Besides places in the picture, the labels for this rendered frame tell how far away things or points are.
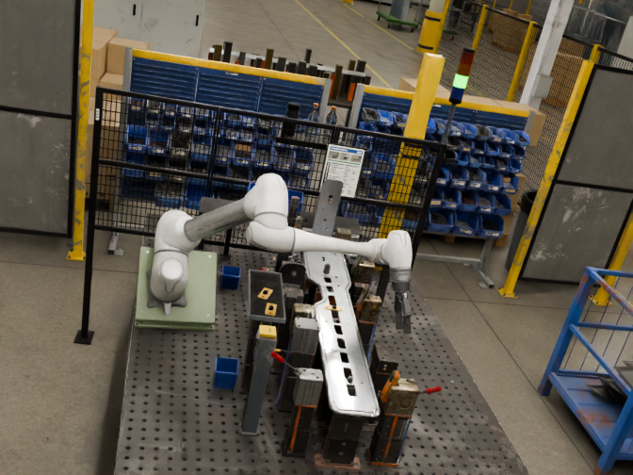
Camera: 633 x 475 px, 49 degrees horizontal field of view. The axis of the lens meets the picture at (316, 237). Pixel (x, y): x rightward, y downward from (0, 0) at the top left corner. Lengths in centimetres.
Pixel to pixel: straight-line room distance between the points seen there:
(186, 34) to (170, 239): 670
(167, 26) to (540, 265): 584
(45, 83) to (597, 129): 403
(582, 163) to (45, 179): 404
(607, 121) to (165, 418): 419
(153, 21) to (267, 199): 705
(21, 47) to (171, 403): 279
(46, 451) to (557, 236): 421
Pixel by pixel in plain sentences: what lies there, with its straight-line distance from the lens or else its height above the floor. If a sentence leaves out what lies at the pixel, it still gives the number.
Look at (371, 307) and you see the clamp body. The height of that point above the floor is 101.
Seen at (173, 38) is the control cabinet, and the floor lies 82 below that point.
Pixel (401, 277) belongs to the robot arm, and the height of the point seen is 126.
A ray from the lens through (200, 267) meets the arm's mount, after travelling 337.
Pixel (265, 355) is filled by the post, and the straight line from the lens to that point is 254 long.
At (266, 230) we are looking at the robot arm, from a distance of 270.
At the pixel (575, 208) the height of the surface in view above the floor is 84.
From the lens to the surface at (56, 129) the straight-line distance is 500.
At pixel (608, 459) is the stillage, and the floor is 15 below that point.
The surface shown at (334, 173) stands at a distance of 388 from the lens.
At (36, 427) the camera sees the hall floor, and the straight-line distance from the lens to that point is 383.
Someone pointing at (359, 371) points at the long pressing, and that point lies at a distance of 270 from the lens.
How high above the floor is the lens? 250
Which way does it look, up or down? 24 degrees down
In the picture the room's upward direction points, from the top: 12 degrees clockwise
